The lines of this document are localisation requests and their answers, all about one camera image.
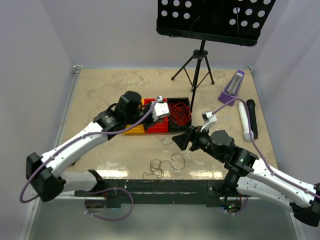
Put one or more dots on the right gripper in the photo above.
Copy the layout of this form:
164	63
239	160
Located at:
195	133

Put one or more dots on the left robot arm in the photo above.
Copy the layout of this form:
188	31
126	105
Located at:
46	172

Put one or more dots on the aluminium frame rail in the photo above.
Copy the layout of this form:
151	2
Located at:
49	189

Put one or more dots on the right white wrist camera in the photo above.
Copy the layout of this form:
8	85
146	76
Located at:
209	119

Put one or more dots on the black microphone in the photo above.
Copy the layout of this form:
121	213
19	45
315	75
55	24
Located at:
252	115

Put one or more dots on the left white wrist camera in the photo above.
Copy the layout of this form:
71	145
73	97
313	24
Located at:
160	109

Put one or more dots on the black music stand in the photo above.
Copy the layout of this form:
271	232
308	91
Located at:
235	22

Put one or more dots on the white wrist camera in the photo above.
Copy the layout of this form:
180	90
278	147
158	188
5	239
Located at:
160	109
209	119

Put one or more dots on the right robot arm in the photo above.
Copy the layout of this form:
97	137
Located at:
250	175

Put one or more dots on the red plastic bin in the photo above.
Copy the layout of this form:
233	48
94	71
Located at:
166	121

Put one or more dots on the purple metronome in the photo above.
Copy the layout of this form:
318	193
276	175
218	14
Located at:
231	90

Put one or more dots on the orange plastic bin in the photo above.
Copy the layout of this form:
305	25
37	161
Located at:
139	129

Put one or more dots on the black plastic bin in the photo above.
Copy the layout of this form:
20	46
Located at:
180	117

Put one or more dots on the white microphone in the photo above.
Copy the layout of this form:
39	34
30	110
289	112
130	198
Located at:
247	132

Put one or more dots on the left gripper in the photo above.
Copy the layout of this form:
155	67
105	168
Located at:
152	122

